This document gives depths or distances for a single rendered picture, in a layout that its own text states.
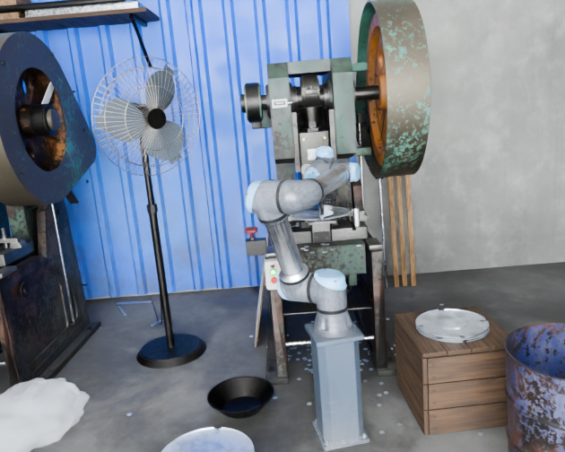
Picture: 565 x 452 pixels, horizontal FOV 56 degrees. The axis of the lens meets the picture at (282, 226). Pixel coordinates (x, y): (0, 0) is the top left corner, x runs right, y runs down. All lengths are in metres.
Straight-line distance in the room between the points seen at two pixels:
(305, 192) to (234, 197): 2.10
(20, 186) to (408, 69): 1.76
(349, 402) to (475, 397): 0.49
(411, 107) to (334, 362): 1.08
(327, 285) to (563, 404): 0.82
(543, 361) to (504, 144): 2.24
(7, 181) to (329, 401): 1.67
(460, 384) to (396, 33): 1.42
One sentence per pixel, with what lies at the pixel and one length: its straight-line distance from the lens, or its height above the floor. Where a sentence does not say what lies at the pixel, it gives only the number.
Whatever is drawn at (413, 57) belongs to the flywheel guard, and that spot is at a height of 1.45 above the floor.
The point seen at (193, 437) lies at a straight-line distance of 1.83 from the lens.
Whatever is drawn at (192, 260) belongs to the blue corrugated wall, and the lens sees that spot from 3.95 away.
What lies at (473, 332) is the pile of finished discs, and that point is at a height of 0.37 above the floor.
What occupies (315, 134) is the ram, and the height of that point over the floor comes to 1.16.
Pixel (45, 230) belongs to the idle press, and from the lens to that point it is 3.25.
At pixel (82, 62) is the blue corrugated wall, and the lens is 4.00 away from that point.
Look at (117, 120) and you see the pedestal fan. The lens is 2.70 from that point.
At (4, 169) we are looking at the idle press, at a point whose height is 1.13.
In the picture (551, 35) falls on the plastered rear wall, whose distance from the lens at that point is 4.25.
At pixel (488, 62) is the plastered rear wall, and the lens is 4.07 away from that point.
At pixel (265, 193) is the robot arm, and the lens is 1.79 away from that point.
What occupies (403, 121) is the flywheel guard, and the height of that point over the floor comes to 1.20.
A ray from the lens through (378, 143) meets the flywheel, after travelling 2.83.
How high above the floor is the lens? 1.31
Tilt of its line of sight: 13 degrees down
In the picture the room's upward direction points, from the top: 5 degrees counter-clockwise
